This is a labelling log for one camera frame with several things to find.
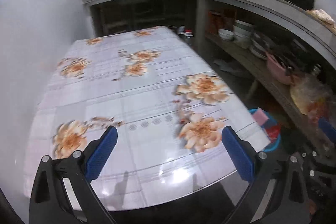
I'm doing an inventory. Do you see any blue trash basin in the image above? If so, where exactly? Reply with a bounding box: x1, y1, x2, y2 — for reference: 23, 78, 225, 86
249, 108, 281, 152

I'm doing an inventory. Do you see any concrete kitchen counter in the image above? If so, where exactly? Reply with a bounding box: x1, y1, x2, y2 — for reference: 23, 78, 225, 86
83, 0, 335, 152

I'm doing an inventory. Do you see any pink sponge cloth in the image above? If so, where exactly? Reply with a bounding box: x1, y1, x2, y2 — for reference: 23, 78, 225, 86
252, 108, 269, 126

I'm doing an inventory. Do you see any clear bag with food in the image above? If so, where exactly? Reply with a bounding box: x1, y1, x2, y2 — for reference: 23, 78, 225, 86
289, 73, 333, 116

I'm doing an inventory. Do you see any pink plastic basin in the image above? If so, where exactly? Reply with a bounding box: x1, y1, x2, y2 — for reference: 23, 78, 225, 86
266, 52, 299, 85

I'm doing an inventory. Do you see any floral plastic tablecloth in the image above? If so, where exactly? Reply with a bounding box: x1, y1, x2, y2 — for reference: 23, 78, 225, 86
23, 27, 269, 211

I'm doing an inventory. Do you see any stack of white plates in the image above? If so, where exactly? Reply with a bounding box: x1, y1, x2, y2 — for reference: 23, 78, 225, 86
233, 20, 267, 60

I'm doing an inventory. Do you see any white bowl on shelf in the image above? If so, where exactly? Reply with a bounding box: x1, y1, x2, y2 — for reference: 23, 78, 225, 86
218, 29, 235, 41

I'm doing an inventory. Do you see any small bottle red cap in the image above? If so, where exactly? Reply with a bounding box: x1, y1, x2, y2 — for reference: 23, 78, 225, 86
177, 26, 194, 45

